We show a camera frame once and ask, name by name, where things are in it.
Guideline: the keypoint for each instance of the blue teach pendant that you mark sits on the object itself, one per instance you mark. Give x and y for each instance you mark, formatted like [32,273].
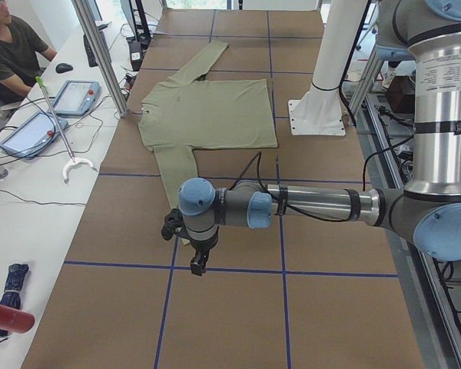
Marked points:
[31,137]
[75,98]

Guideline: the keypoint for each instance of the black computer mouse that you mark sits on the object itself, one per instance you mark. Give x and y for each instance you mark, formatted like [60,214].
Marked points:
[63,68]

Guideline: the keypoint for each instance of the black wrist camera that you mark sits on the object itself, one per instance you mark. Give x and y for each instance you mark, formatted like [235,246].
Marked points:
[173,224]

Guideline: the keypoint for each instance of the aluminium frame post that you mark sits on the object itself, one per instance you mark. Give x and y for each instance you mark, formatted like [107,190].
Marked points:
[88,24]

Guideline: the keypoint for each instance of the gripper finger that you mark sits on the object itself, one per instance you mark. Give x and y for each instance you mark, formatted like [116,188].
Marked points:
[203,262]
[195,264]

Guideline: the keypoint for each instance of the olive green long-sleeve shirt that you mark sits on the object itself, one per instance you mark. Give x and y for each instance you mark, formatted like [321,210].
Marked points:
[186,112]

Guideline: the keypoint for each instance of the reacher grabber stick white claw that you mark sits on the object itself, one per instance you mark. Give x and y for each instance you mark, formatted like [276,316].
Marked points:
[74,160]

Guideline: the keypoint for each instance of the person in dark shirt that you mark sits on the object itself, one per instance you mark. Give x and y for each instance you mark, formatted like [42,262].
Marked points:
[19,47]

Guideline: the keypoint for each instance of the black keyboard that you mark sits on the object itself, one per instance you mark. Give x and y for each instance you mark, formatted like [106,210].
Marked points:
[92,61]

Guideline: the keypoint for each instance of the upper blue teach pendant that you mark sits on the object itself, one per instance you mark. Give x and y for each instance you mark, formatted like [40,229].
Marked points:
[75,98]

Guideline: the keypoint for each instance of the white camera mast with base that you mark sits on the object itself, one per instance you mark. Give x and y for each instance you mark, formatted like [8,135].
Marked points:
[319,111]

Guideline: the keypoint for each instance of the lower blue teach pendant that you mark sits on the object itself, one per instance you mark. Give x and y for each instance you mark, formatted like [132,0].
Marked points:
[31,137]

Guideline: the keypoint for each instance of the black power adapter with label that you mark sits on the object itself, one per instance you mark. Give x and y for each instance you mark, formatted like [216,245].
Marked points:
[135,54]

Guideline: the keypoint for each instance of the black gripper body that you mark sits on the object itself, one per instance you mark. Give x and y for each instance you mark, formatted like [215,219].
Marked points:
[202,245]

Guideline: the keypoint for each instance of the brown box on side frame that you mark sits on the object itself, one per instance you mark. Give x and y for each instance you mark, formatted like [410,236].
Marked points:
[401,95]

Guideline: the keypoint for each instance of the folded dark blue umbrella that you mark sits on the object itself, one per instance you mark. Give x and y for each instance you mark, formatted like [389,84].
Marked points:
[13,287]

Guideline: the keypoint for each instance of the red cylindrical bottle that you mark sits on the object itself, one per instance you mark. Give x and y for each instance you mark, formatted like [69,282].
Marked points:
[14,320]

